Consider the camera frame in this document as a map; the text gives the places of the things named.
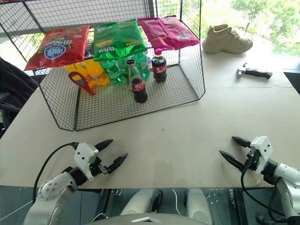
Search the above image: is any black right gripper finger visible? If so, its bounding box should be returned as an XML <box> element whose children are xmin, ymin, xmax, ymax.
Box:
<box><xmin>218</xmin><ymin>150</ymin><xmax>247</xmax><ymax>174</ymax></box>
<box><xmin>231</xmin><ymin>136</ymin><xmax>253</xmax><ymax>149</ymax></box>

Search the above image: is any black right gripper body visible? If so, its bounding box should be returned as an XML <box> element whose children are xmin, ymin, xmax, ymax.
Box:
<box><xmin>243</xmin><ymin>149</ymin><xmax>261</xmax><ymax>173</ymax></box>

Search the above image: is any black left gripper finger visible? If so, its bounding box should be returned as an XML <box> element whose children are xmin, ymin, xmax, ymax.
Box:
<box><xmin>94</xmin><ymin>139</ymin><xmax>114</xmax><ymax>152</ymax></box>
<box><xmin>105</xmin><ymin>153</ymin><xmax>129</xmax><ymax>175</ymax></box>

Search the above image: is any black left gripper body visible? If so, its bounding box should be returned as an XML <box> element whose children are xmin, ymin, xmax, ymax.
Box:
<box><xmin>89</xmin><ymin>156</ymin><xmax>111</xmax><ymax>178</ymax></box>

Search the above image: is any red bottle opener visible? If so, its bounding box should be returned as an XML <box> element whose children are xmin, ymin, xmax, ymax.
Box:
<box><xmin>68</xmin><ymin>71</ymin><xmax>97</xmax><ymax>97</ymax></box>

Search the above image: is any glass cola bottle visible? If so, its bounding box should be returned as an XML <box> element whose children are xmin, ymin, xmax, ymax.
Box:
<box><xmin>126</xmin><ymin>59</ymin><xmax>149</xmax><ymax>104</ymax></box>

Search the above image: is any green plastic soda bottle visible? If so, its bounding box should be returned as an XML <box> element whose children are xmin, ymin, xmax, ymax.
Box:
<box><xmin>134</xmin><ymin>52</ymin><xmax>151</xmax><ymax>80</ymax></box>
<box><xmin>118</xmin><ymin>56</ymin><xmax>132</xmax><ymax>83</ymax></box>
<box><xmin>101</xmin><ymin>59</ymin><xmax>125</xmax><ymax>85</ymax></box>

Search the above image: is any plastic cola bottle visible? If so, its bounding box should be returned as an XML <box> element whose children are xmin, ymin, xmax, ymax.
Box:
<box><xmin>150</xmin><ymin>52</ymin><xmax>168</xmax><ymax>84</ymax></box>

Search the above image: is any silver rounded robot leg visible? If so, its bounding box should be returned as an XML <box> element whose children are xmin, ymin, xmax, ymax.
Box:
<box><xmin>120</xmin><ymin>188</ymin><xmax>163</xmax><ymax>217</ymax></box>
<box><xmin>186</xmin><ymin>187</ymin><xmax>214</xmax><ymax>225</ymax></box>

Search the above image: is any grey robot torso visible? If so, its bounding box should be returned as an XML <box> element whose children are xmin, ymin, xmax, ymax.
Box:
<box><xmin>86</xmin><ymin>211</ymin><xmax>165</xmax><ymax>225</ymax></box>

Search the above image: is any dark flat panel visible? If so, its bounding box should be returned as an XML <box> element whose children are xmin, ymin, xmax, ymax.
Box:
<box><xmin>283</xmin><ymin>71</ymin><xmax>300</xmax><ymax>95</ymax></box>

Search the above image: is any beige sneaker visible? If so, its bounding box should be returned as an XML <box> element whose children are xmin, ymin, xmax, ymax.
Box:
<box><xmin>202</xmin><ymin>24</ymin><xmax>254</xmax><ymax>55</ymax></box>

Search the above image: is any red chips bag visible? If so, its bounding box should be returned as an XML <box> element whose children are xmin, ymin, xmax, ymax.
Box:
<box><xmin>24</xmin><ymin>24</ymin><xmax>91</xmax><ymax>71</ymax></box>

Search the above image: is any green chips bag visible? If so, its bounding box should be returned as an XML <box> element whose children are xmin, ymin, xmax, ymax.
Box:
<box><xmin>93</xmin><ymin>18</ymin><xmax>149</xmax><ymax>62</ymax></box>

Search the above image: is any black chair with jacket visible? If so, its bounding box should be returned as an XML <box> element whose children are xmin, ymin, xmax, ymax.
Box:
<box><xmin>0</xmin><ymin>57</ymin><xmax>39</xmax><ymax>132</ymax></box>

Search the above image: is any magenta chips bag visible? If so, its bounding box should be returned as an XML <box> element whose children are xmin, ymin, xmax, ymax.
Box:
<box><xmin>137</xmin><ymin>15</ymin><xmax>201</xmax><ymax>54</ymax></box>

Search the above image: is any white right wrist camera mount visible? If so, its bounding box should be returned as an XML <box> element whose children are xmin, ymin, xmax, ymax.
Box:
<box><xmin>249</xmin><ymin>135</ymin><xmax>274</xmax><ymax>176</ymax></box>

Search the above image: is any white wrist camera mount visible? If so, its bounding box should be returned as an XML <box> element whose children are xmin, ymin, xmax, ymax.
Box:
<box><xmin>249</xmin><ymin>135</ymin><xmax>274</xmax><ymax>176</ymax></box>
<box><xmin>74</xmin><ymin>142</ymin><xmax>99</xmax><ymax>181</ymax></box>

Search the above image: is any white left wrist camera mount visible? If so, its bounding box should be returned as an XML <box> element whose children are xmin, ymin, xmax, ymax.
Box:
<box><xmin>74</xmin><ymin>142</ymin><xmax>99</xmax><ymax>181</ymax></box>

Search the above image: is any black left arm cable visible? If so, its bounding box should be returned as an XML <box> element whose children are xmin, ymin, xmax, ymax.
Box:
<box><xmin>32</xmin><ymin>142</ymin><xmax>78</xmax><ymax>203</ymax></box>

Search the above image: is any black wire mesh rack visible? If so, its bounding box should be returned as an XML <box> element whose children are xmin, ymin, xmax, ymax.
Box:
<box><xmin>0</xmin><ymin>0</ymin><xmax>207</xmax><ymax>132</ymax></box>

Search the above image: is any black handled hammer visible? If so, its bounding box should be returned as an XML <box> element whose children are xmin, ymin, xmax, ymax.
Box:
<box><xmin>236</xmin><ymin>62</ymin><xmax>273</xmax><ymax>80</ymax></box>

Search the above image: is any thin white cable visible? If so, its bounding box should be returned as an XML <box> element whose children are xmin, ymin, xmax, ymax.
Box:
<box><xmin>172</xmin><ymin>188</ymin><xmax>183</xmax><ymax>216</ymax></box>

